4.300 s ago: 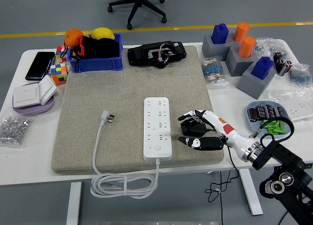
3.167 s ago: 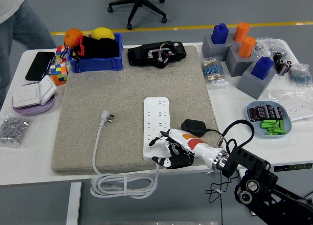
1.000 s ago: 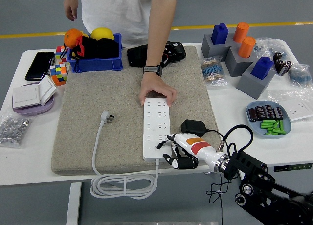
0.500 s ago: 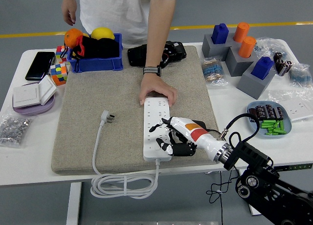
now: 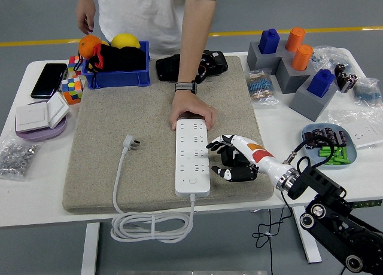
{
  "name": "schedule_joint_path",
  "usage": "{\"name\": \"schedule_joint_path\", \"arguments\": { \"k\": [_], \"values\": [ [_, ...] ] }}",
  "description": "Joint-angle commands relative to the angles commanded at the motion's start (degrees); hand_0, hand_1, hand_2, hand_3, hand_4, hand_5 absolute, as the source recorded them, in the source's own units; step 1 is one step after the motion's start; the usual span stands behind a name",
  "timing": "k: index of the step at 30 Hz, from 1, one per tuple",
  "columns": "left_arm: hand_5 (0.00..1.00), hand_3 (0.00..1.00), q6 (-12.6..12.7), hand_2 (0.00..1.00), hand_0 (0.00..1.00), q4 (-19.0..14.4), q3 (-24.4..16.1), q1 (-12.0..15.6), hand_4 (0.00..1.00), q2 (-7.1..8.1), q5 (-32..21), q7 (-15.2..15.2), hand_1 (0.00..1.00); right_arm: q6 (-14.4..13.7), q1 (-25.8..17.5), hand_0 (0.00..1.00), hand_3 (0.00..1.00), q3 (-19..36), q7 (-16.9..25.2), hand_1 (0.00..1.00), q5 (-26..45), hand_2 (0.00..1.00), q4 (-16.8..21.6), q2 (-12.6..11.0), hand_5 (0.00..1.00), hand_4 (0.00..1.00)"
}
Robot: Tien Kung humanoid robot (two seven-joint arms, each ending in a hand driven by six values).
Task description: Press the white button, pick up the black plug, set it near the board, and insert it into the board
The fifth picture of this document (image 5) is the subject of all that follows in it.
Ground person's left hand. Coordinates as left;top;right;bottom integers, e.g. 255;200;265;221
169;91;218;132

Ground person's right hand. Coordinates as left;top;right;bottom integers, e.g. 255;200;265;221
75;0;97;35

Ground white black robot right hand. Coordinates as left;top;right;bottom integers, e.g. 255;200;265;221
206;133;294;187

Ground black plug adapter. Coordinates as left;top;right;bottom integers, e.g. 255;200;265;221
220;146;253;168

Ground white power strip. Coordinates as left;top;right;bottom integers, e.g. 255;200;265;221
175;118;211;197

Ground grey black wristband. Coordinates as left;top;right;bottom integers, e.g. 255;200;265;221
174;80;198;95

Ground orange fruit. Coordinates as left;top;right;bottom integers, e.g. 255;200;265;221
78;34;103;60

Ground black open electronic device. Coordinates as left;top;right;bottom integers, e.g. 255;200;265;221
155;50;229;84

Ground yellow lemon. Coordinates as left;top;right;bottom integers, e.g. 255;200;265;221
111;33;141;50

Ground small colourful puzzle cube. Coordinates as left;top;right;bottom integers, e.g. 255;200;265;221
67;55;86;78

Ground grey-brown felt mat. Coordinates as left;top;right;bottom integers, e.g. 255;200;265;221
62;55;275;215

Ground person's torso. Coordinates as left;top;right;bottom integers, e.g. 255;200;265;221
95;0;227;60

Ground grey block holder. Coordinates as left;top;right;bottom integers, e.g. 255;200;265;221
289;77;338;122
275;58;315;94
247;41;282;75
278;40;300;60

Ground clear bag of striped resistors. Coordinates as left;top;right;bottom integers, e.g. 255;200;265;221
245;70;279;106

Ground blue plastic bin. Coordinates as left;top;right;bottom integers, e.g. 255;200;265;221
81;40;151;89

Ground black smartphone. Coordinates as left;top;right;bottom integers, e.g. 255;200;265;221
30;62;68;99

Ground large colourful puzzle cube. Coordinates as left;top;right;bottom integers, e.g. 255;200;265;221
61;76;84;105

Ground large clear plastic bag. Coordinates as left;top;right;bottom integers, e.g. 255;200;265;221
327;109;383;150

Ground light blue plate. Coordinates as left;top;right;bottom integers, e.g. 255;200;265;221
301;123;358;170

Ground blue square peg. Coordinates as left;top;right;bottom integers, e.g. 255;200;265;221
306;69;336;99
259;28;281;54

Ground white table leg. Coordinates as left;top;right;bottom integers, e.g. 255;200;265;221
291;207;323;264
80;222;101;275

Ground orange cylinder peg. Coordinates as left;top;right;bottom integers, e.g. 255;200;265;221
285;27;306;53
291;44;314;72

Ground black table control panel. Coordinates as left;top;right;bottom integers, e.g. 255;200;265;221
351;198;383;209

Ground crumpled clear bag blue parts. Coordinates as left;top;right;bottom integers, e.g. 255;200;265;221
309;45;352;72

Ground clear bag of blue resistors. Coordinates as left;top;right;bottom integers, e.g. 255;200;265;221
352;77;383;108

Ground purple oval tray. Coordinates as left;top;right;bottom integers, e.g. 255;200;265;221
14;100;68;142

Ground clear bag of metal nuts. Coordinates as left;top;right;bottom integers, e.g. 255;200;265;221
0;139;39;180

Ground black drawstring pouch red trim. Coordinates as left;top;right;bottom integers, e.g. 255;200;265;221
73;43;147;89

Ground white power cord with plug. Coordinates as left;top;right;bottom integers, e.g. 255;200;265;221
110;133;197;243

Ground small white wall switch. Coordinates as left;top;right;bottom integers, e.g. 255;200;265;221
46;91;70;129

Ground white wall socket panel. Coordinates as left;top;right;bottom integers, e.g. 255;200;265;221
344;121;383;149

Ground large white wall switch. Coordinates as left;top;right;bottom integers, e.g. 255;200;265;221
15;102;50;133

